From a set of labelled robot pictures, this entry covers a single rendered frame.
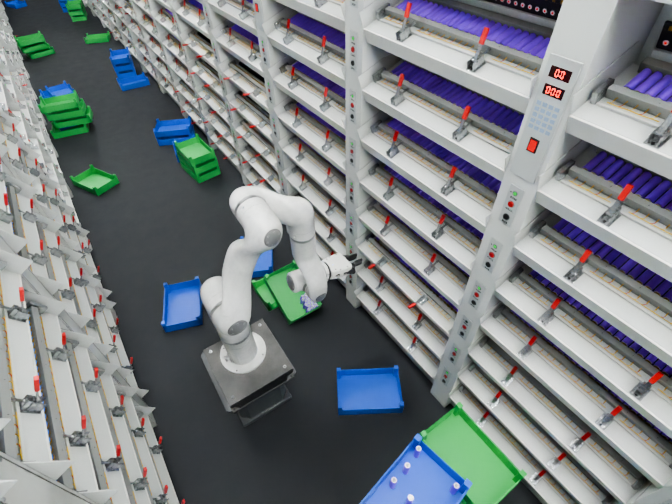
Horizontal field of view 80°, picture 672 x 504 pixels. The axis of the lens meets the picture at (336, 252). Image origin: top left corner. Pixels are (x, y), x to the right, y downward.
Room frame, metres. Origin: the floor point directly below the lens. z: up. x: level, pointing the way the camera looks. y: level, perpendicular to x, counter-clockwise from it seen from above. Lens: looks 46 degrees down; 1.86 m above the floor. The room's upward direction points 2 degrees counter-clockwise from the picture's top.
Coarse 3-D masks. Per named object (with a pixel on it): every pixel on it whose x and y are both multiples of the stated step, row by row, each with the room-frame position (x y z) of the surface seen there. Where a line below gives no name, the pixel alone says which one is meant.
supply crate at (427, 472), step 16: (400, 464) 0.39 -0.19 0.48; (416, 464) 0.39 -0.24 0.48; (432, 464) 0.39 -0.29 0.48; (384, 480) 0.35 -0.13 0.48; (400, 480) 0.34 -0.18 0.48; (416, 480) 0.34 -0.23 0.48; (432, 480) 0.34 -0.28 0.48; (448, 480) 0.34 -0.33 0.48; (464, 480) 0.33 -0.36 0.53; (368, 496) 0.30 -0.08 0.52; (384, 496) 0.30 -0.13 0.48; (400, 496) 0.30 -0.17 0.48; (416, 496) 0.30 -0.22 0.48; (432, 496) 0.30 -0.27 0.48; (448, 496) 0.30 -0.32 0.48
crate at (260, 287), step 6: (252, 282) 1.50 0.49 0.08; (258, 282) 1.53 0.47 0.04; (264, 282) 1.55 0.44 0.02; (258, 288) 1.51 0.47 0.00; (264, 288) 1.51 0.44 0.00; (258, 294) 1.45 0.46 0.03; (264, 294) 1.47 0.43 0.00; (270, 294) 1.47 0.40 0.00; (264, 300) 1.38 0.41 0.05; (270, 300) 1.42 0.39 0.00; (270, 306) 1.35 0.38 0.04; (276, 306) 1.37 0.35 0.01
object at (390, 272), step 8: (368, 232) 1.38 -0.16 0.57; (360, 240) 1.35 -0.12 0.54; (360, 248) 1.33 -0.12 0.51; (368, 248) 1.32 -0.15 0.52; (368, 256) 1.28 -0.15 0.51; (376, 256) 1.27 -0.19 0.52; (392, 256) 1.25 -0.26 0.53; (384, 272) 1.18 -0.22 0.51; (392, 272) 1.17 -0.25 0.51; (392, 280) 1.13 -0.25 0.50; (400, 280) 1.12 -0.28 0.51; (408, 280) 1.11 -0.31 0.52; (400, 288) 1.09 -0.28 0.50; (408, 288) 1.08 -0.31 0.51; (416, 288) 1.07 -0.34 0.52; (408, 296) 1.05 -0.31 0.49; (416, 296) 1.03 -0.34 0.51; (440, 296) 1.01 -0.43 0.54; (416, 304) 1.01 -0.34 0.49; (424, 304) 0.99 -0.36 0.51; (432, 304) 0.98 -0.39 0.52; (424, 312) 0.97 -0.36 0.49; (432, 312) 0.95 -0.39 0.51; (432, 320) 0.93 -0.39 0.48; (440, 320) 0.91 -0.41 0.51; (440, 328) 0.89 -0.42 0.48; (448, 328) 0.87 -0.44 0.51; (448, 336) 0.86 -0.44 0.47
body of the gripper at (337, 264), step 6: (330, 258) 1.12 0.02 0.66; (336, 258) 1.13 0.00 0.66; (342, 258) 1.13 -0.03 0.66; (330, 264) 1.09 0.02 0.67; (336, 264) 1.09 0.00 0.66; (342, 264) 1.09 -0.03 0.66; (348, 264) 1.10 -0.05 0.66; (330, 270) 1.05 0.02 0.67; (336, 270) 1.06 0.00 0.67; (342, 270) 1.06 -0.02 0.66; (348, 270) 1.08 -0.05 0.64; (330, 276) 1.04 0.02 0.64; (336, 276) 1.06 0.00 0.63; (342, 276) 1.06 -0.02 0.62
